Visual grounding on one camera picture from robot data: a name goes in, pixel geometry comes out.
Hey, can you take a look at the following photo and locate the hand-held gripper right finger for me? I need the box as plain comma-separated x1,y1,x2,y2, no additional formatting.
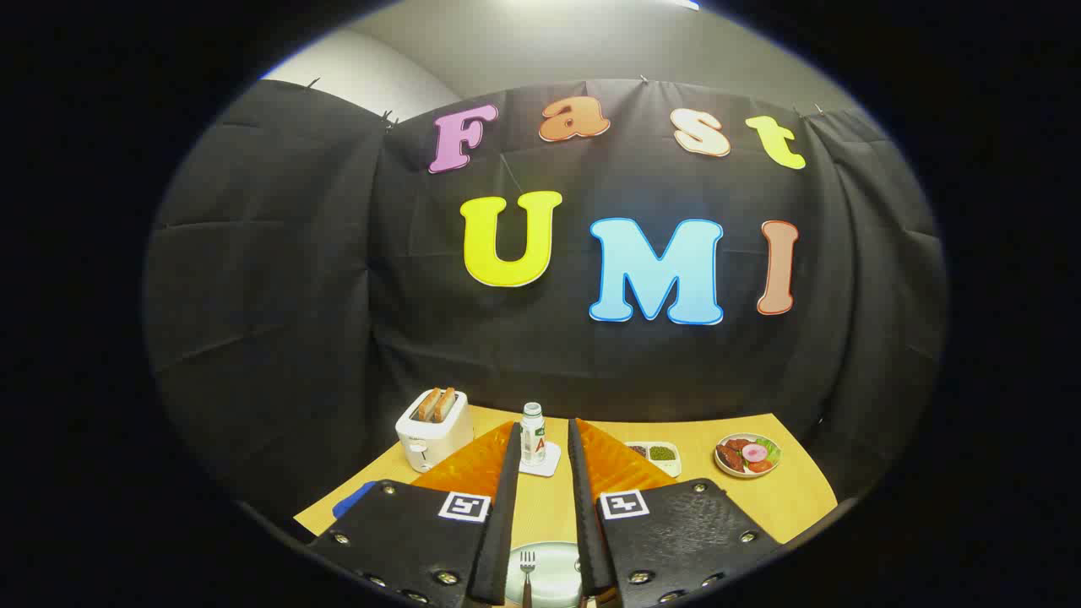
568,418,782,608

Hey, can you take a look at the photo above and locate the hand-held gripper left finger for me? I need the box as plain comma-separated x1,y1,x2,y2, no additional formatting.
306,420,523,608

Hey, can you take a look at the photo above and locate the pale green plate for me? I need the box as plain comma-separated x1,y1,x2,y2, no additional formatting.
505,541,584,608

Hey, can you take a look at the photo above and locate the white square coaster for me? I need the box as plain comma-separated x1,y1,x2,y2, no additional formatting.
518,441,562,478

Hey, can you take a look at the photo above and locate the white drink bottle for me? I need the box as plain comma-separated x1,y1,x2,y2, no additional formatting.
519,403,546,466

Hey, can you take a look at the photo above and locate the white divided bean dish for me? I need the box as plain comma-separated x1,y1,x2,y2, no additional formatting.
627,441,682,478

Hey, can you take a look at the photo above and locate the white toaster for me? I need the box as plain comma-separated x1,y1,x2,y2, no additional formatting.
395,388,475,473

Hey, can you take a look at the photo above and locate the blue towel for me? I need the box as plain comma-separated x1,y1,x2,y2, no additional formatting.
332,481,378,518

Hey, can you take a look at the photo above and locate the white plate of food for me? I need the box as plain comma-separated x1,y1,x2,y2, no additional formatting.
714,433,782,479

